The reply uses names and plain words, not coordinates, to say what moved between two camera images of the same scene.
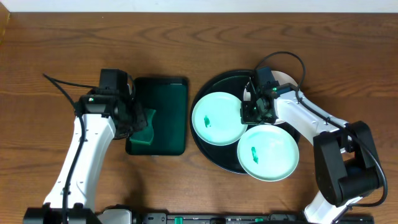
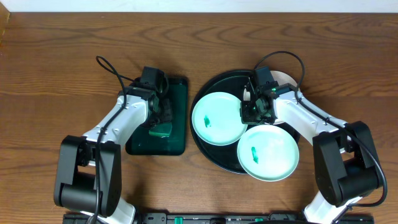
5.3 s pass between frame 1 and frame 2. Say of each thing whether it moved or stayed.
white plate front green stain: stayed
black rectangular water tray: stayed
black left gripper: moved
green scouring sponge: moved
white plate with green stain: stayed
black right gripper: stayed
